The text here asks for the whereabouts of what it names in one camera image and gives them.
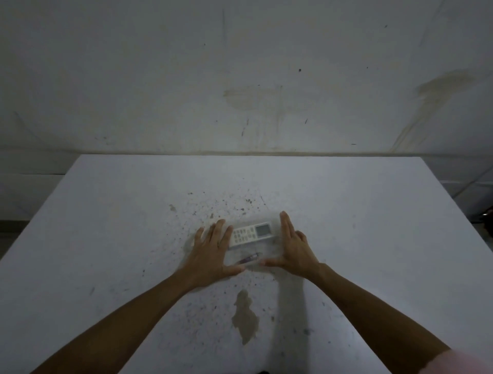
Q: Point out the person's left middle finger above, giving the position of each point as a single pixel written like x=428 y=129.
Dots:
x=220 y=232

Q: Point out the person's left hand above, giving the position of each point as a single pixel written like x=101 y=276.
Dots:
x=208 y=266

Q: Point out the person's left little finger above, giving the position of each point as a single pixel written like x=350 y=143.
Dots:
x=198 y=237

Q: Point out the clear plastic box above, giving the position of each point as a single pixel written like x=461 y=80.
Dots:
x=252 y=256

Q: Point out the dark red pen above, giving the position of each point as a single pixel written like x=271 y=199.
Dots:
x=247 y=259

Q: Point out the person's left forearm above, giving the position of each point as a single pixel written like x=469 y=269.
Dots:
x=123 y=323

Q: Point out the person's right hand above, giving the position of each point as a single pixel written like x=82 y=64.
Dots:
x=298 y=258

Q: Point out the pink sleeve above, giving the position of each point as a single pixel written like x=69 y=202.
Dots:
x=458 y=364

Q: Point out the person's left thumb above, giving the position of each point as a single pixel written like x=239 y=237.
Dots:
x=235 y=270

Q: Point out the person's right thumb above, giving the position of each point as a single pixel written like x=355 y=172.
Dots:
x=271 y=262

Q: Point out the person's right forearm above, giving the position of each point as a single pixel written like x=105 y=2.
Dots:
x=377 y=319

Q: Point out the white remote control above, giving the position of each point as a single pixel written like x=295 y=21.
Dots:
x=250 y=233

